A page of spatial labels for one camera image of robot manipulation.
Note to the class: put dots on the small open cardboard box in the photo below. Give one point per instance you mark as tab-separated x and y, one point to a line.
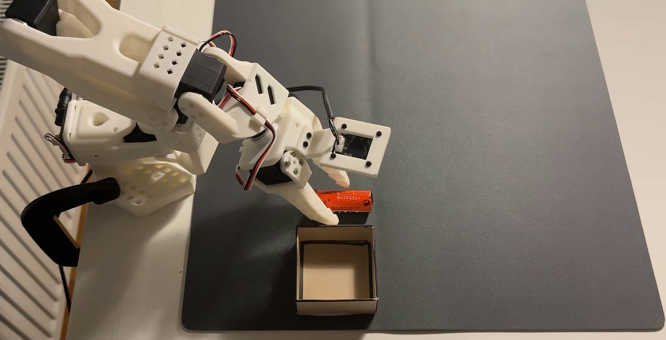
335	277

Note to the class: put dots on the black table clamp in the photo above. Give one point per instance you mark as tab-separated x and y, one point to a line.
47	210

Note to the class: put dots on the white radiator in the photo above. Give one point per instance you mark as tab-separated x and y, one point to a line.
26	277

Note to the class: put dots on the white square camera mount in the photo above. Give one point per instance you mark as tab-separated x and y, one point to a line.
359	165

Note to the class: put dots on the dark grey table mat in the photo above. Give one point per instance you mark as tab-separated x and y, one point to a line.
494	147

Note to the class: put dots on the red rectangular packet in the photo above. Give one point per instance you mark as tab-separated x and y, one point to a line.
354	200

